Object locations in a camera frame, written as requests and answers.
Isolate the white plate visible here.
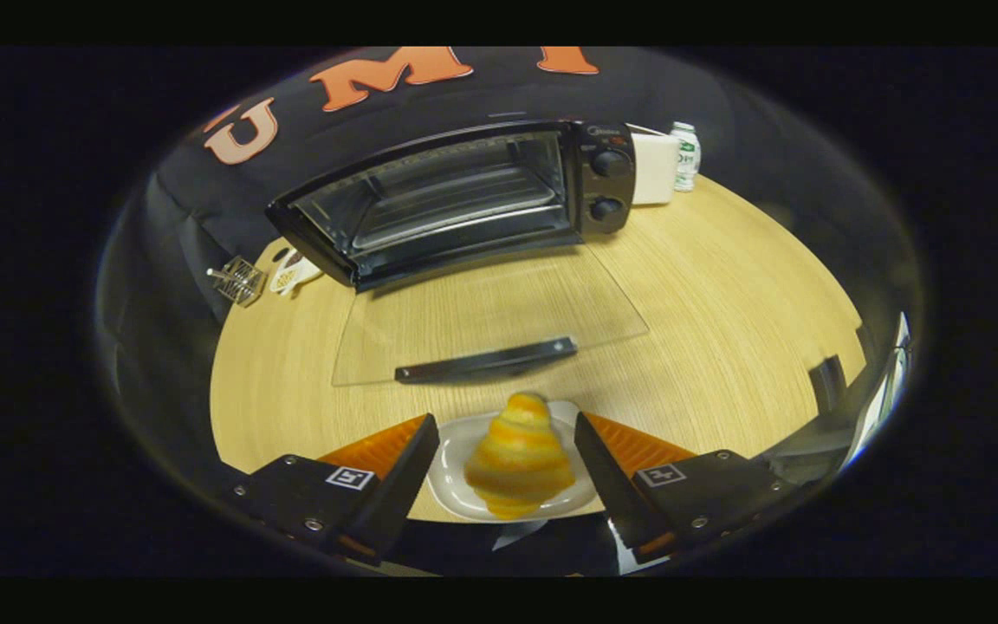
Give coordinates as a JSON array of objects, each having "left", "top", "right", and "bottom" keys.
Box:
[{"left": 426, "top": 400, "right": 599, "bottom": 523}]

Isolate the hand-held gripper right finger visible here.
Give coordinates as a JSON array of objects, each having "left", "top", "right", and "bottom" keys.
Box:
[{"left": 574, "top": 411, "right": 803, "bottom": 566}]

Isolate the black toaster oven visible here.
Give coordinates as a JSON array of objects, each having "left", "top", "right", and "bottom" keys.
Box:
[{"left": 267, "top": 120, "right": 649, "bottom": 387}]

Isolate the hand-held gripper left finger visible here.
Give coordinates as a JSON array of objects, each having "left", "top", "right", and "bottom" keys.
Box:
[{"left": 224, "top": 413, "right": 442, "bottom": 566}]

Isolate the white box-shaped appliance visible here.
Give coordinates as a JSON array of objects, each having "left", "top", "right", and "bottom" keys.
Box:
[{"left": 629, "top": 126, "right": 680, "bottom": 206}]

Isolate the small white green-label bottle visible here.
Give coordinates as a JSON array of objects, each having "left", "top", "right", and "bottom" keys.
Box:
[{"left": 671, "top": 121, "right": 702, "bottom": 192}]

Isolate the yellow croissant bread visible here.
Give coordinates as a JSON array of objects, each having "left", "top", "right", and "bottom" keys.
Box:
[{"left": 464, "top": 392, "right": 576, "bottom": 521}]

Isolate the clear glass cup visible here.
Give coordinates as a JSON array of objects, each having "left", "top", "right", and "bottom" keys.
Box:
[{"left": 207, "top": 256, "right": 268, "bottom": 309}]

